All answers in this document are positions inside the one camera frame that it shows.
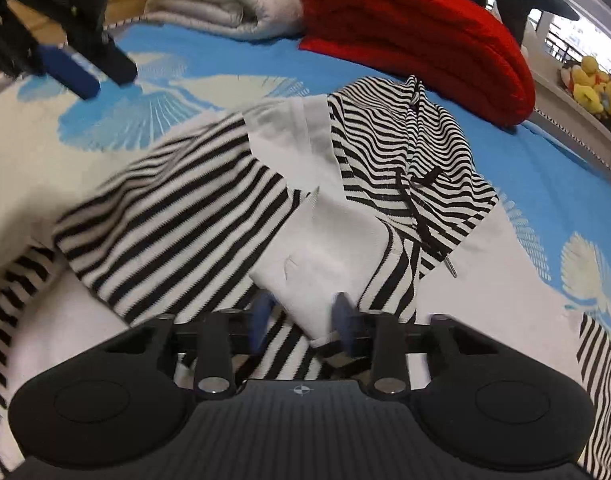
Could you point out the black white striped hoodie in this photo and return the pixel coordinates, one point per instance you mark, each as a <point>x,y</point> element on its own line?
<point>371,190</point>

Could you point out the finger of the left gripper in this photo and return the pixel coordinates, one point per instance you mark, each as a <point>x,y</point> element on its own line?
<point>100,49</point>
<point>62,67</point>

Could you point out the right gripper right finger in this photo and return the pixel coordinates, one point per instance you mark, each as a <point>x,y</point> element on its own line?
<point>386,341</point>

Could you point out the folded red blanket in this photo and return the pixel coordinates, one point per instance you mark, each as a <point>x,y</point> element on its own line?
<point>456,47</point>

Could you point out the yellow plush toys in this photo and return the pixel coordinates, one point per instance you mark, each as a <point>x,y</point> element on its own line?
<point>589,86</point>

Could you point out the folded white quilt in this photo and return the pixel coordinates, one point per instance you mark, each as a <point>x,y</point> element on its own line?
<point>248,20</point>

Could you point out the blue white patterned bedsheet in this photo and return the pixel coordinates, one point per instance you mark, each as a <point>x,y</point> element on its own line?
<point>54,146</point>

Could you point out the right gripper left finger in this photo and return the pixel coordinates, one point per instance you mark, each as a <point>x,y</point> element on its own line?
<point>218,336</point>

